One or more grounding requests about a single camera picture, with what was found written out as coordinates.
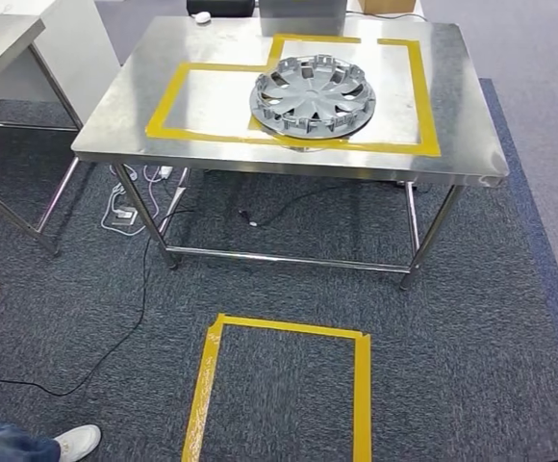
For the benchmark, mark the stainless steel workbench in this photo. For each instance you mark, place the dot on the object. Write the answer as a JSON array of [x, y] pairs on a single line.
[[116, 127]]

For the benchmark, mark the cardboard box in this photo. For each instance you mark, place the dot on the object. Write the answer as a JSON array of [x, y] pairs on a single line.
[[387, 6]]

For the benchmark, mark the yellow tape on workbench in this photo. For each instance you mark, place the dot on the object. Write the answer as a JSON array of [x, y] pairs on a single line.
[[426, 95]]

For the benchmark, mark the white computer mouse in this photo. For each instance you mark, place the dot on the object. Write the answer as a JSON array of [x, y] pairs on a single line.
[[202, 17]]

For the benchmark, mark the grey metal box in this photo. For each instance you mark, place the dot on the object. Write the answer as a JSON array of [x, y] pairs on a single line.
[[303, 18]]

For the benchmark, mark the person's white shoe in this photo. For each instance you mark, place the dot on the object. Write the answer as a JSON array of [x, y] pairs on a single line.
[[79, 441]]

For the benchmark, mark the black carry case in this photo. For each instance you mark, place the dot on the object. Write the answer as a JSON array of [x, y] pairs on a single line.
[[221, 7]]

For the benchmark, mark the white floor socket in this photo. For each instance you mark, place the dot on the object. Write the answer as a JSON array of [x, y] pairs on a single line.
[[126, 217]]

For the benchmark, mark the yellow floor tape square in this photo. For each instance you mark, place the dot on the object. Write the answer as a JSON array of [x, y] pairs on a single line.
[[363, 395]]

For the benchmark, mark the silver plastic hubcap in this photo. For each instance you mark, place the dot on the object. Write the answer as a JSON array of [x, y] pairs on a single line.
[[312, 99]]

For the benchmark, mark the stainless steel table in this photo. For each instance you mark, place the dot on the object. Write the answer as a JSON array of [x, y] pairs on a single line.
[[5, 38]]

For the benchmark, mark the person's leg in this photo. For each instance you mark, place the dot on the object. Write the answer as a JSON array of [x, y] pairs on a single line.
[[5, 443]]

